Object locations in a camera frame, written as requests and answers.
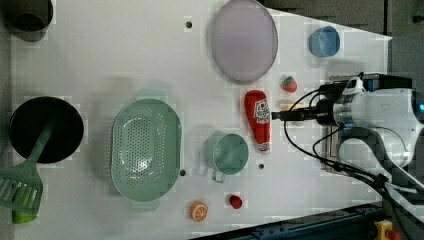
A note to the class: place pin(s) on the orange slice toy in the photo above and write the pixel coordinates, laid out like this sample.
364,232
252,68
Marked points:
198,211

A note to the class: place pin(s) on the small red fruit toy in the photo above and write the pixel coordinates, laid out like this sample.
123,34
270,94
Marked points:
235,201

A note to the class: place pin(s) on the yellow red emergency button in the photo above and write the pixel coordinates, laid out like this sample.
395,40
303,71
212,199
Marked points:
385,231

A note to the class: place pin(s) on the lime green object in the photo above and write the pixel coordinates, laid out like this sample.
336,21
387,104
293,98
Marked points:
21,217

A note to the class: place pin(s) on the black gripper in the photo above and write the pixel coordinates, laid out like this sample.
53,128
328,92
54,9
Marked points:
322,113

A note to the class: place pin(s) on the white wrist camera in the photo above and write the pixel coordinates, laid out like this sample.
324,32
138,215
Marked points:
354,86

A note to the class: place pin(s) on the green mug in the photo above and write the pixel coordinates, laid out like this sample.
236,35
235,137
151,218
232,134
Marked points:
226,154

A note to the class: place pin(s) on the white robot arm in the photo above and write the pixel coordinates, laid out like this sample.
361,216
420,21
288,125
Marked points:
397,176

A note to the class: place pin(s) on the grey round plate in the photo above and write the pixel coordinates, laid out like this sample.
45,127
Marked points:
244,40

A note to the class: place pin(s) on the blue cup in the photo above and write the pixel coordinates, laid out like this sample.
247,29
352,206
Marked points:
324,42

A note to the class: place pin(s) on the red plush strawberry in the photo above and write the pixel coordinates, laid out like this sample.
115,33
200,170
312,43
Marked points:
289,85

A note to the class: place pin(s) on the dark grey cup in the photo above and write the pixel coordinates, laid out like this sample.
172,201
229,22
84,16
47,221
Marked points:
29,15

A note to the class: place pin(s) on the green oval strainer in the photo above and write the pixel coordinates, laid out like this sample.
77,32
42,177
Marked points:
146,143

